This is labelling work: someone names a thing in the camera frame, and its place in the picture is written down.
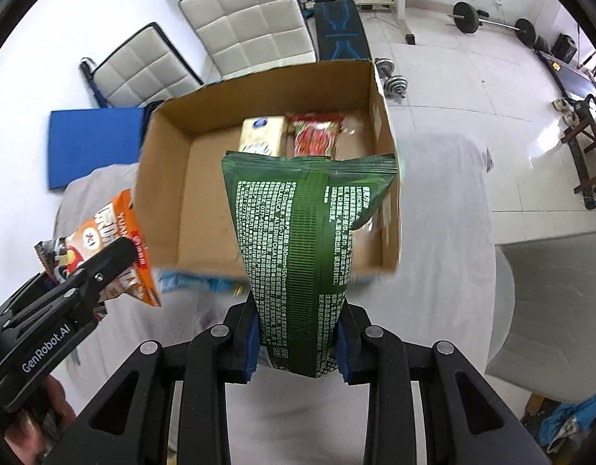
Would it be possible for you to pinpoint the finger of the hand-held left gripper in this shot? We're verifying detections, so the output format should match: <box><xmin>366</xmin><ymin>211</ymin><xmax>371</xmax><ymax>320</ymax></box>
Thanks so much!
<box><xmin>48</xmin><ymin>238</ymin><xmax>138</xmax><ymax>321</ymax></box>
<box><xmin>0</xmin><ymin>272</ymin><xmax>54</xmax><ymax>327</ymax></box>

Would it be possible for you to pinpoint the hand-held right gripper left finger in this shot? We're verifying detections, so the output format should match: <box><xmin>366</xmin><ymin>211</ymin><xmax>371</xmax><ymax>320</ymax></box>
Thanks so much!
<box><xmin>50</xmin><ymin>295</ymin><xmax>260</xmax><ymax>465</ymax></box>

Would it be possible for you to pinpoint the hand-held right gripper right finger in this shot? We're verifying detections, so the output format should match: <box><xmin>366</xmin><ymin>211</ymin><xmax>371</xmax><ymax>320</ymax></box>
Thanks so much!
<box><xmin>333</xmin><ymin>304</ymin><xmax>551</xmax><ymax>465</ymax></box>

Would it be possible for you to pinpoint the orange snack packet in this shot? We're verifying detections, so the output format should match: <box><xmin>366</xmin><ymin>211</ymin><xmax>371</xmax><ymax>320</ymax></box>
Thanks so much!
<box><xmin>35</xmin><ymin>189</ymin><xmax>162</xmax><ymax>308</ymax></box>

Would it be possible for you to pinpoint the green printed packet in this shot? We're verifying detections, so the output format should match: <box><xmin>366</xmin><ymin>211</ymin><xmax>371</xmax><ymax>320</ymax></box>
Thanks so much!
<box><xmin>221</xmin><ymin>152</ymin><xmax>397</xmax><ymax>379</ymax></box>

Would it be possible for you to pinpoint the brown cardboard box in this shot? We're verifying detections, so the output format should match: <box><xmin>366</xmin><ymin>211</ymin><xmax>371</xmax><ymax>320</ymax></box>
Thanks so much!
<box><xmin>133</xmin><ymin>58</ymin><xmax>403</xmax><ymax>282</ymax></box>

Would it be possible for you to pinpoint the person's left hand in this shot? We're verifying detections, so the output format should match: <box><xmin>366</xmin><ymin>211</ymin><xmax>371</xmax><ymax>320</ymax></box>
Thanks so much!
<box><xmin>2</xmin><ymin>378</ymin><xmax>78</xmax><ymax>465</ymax></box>

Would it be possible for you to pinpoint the light blue packet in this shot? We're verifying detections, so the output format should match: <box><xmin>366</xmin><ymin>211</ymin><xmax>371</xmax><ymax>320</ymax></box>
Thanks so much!
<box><xmin>159</xmin><ymin>269</ymin><xmax>250</xmax><ymax>297</ymax></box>

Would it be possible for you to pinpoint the blue foam mat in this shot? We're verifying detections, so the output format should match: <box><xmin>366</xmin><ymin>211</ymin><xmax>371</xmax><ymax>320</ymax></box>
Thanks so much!
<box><xmin>49</xmin><ymin>105</ymin><xmax>154</xmax><ymax>191</ymax></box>

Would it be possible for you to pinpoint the small white quilted chair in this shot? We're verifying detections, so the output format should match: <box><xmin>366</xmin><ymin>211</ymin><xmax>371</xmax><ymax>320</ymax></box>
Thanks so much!
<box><xmin>81</xmin><ymin>22</ymin><xmax>204</xmax><ymax>108</ymax></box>

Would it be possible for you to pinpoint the cream yellow packet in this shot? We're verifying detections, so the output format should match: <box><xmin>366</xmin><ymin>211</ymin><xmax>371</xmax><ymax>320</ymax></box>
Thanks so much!
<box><xmin>238</xmin><ymin>116</ymin><xmax>289</xmax><ymax>158</ymax></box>

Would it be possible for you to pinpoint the red snack packet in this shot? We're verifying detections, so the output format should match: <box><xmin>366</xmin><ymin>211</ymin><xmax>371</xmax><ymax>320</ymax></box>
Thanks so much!
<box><xmin>284</xmin><ymin>112</ymin><xmax>357</xmax><ymax>160</ymax></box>

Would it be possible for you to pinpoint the blue cloth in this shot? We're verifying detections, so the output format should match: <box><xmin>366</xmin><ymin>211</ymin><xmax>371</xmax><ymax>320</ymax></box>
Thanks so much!
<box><xmin>537</xmin><ymin>386</ymin><xmax>596</xmax><ymax>452</ymax></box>

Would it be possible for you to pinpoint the chrome dumbbell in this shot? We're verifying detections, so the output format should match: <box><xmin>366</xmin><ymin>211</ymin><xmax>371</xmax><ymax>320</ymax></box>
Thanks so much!
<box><xmin>374</xmin><ymin>57</ymin><xmax>408</xmax><ymax>102</ymax></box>

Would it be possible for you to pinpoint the large white quilted chair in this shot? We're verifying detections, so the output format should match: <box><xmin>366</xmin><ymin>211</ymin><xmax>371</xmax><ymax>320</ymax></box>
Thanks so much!
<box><xmin>178</xmin><ymin>0</ymin><xmax>318</xmax><ymax>81</ymax></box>

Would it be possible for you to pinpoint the dark wooden stool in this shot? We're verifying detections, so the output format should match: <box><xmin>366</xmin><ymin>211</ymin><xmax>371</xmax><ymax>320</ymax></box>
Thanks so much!
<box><xmin>561</xmin><ymin>91</ymin><xmax>596</xmax><ymax>210</ymax></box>

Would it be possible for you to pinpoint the black blue weight bench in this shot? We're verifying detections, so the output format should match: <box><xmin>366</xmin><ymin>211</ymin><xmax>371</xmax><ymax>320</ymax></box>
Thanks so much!
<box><xmin>302</xmin><ymin>0</ymin><xmax>373</xmax><ymax>64</ymax></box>

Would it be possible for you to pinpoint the pair of white shoes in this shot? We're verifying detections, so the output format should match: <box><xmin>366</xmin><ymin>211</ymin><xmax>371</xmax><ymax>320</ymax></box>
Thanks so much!
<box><xmin>552</xmin><ymin>98</ymin><xmax>580</xmax><ymax>125</ymax></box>

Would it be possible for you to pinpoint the black treadmill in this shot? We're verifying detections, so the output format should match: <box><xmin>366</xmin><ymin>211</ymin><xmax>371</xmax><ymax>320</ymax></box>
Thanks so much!
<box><xmin>534</xmin><ymin>47</ymin><xmax>596</xmax><ymax>103</ymax></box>

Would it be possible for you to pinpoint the black barbell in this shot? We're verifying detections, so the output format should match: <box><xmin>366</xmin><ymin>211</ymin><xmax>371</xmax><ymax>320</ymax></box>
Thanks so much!
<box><xmin>446</xmin><ymin>1</ymin><xmax>539</xmax><ymax>47</ymax></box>

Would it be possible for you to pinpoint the black box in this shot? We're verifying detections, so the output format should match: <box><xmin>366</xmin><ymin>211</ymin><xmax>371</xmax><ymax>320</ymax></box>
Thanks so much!
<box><xmin>552</xmin><ymin>34</ymin><xmax>578</xmax><ymax>64</ymax></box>

